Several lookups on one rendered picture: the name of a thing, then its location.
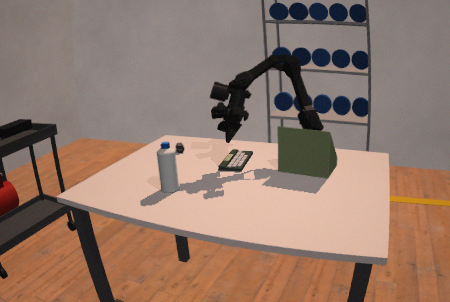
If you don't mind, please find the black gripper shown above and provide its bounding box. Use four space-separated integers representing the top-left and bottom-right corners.
217 101 249 143

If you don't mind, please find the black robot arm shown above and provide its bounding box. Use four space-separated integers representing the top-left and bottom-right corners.
210 55 324 131

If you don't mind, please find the grey bottle with blue cap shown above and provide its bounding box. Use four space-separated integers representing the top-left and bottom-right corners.
157 142 179 193

